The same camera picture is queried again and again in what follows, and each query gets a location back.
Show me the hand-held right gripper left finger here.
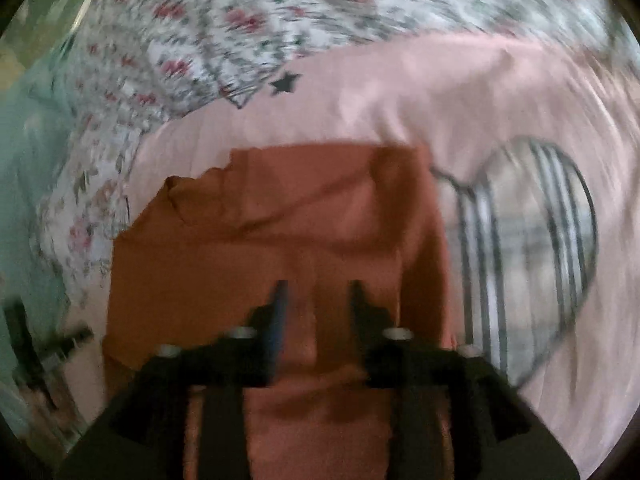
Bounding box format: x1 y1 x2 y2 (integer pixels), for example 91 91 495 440
59 280 291 480

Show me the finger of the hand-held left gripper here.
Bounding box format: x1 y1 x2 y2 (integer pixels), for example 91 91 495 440
42 327 96 361

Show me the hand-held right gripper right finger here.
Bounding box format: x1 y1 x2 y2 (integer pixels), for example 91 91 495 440
349 280 582 480

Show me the rust orange towel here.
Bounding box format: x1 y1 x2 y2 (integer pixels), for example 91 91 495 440
102 142 457 480

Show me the teal floral bed sheet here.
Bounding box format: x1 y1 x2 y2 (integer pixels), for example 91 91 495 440
0 0 96 441

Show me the pink heart print bed sheet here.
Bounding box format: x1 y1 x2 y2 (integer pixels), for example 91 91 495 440
65 35 640 480

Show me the white floral quilt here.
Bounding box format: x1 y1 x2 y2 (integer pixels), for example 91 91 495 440
30 0 632 281

